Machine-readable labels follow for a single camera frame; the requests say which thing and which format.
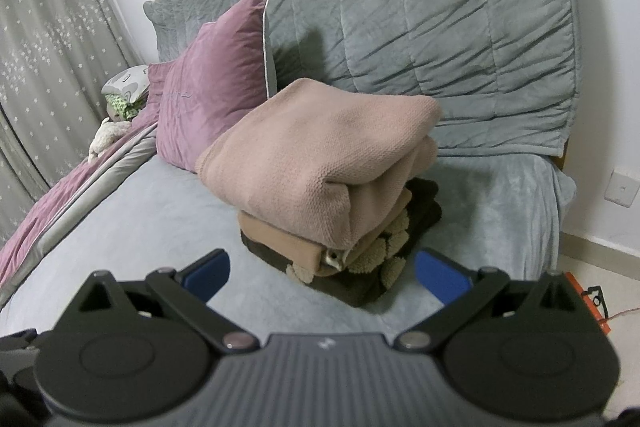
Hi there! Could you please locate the red cable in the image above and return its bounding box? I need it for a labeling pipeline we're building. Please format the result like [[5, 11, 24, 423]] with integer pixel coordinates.
[[605, 307, 640, 324]]

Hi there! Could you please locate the white plush toy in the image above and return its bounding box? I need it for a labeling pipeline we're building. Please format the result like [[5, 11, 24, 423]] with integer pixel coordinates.
[[87, 117, 133, 162]]

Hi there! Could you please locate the grey star curtain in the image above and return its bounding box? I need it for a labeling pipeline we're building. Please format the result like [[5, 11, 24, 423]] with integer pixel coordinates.
[[0, 0, 143, 208]]

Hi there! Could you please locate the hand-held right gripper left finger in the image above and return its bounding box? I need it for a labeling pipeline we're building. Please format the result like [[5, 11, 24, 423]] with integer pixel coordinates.
[[65, 249, 261, 353]]

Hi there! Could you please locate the green knitted cloth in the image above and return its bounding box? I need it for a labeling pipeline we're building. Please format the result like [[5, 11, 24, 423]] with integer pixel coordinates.
[[107, 94, 146, 120]]

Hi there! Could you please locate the tan folded garment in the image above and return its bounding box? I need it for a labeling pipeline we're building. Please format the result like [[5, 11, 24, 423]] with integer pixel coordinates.
[[237, 187, 416, 278]]

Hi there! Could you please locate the grey blue bed sheet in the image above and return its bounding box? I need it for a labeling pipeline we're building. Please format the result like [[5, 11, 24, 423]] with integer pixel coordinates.
[[0, 147, 576, 358]]

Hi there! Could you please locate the orange box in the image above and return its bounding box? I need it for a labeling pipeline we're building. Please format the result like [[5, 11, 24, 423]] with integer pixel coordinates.
[[565, 272, 613, 335]]

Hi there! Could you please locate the mauve and grey duvet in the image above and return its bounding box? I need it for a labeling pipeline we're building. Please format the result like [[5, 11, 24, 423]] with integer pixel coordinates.
[[0, 104, 161, 308]]

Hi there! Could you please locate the small mauve pillow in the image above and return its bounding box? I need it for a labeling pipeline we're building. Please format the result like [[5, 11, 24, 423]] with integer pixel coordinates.
[[145, 62, 173, 108]]

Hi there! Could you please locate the large mauve pillow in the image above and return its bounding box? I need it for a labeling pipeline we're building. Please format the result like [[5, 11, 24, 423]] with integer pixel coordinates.
[[155, 0, 278, 172]]

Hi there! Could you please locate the white printed cushion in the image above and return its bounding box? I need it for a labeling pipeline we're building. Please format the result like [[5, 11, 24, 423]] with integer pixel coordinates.
[[101, 64, 150, 100]]

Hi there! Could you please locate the grey quilted headboard cover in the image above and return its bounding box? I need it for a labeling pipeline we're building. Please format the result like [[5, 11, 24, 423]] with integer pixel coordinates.
[[144, 0, 583, 158]]

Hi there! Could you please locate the white wall socket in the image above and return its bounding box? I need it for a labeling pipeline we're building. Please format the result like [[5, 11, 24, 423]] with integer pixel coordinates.
[[604, 167, 638, 208]]

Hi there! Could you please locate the dark brown spotted sweater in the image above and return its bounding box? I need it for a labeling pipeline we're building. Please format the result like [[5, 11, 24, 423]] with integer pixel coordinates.
[[240, 179, 443, 308]]

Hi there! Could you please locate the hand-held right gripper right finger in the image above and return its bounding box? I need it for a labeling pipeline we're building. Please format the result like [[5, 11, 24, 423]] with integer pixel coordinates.
[[395, 248, 586, 353]]

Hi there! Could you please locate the pink knit sweater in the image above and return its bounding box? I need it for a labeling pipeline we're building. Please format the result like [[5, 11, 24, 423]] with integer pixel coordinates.
[[195, 78, 443, 253]]

